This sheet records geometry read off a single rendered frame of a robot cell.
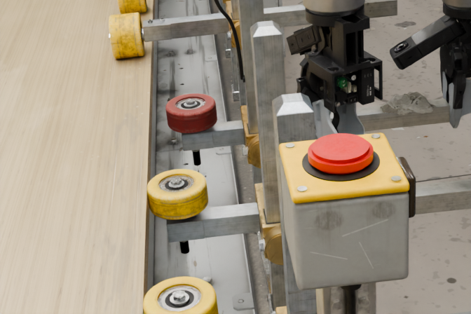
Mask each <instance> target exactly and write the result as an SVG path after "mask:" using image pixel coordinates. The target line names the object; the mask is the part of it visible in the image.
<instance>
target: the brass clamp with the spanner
mask: <svg viewBox="0 0 471 314"><path fill-rule="evenodd" d="M240 114H241V121H242V122H243V130H244V138H245V148H243V156H244V157H247V162H248V164H252V165H253V166H254V167H256V168H261V157H260V148H259V133H250V129H249V126H248V119H247V105H244V106H240Z"/></svg>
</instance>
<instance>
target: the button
mask: <svg viewBox="0 0 471 314"><path fill-rule="evenodd" d="M373 158H374V149H373V146H372V145H371V144H370V143H369V142H368V141H367V140H366V139H364V138H362V137H360V136H357V135H352V134H347V133H337V134H331V135H326V136H324V137H321V138H319V139H317V140H315V141H314V142H313V143H312V144H311V145H310V146H309V148H308V161H309V163H310V164H311V165H312V166H313V167H314V168H317V169H318V170H319V171H322V172H325V173H328V174H333V175H347V174H351V173H355V172H358V171H360V170H363V169H364V168H365V167H367V166H368V165H369V164H370V163H371V162H372V161H373Z"/></svg>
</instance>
